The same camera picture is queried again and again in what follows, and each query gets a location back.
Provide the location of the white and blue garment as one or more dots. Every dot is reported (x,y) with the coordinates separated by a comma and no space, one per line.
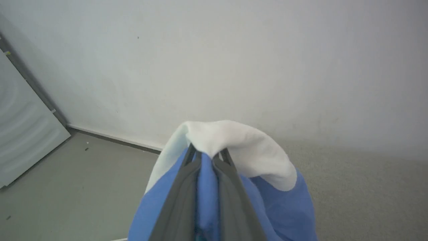
(267,167)

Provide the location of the white appliance side panel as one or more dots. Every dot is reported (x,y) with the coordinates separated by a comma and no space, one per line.
(23,134)

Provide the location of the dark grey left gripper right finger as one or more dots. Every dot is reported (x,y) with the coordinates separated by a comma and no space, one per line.
(235,211)

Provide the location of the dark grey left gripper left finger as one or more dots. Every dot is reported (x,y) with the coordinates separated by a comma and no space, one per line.
(179,207)

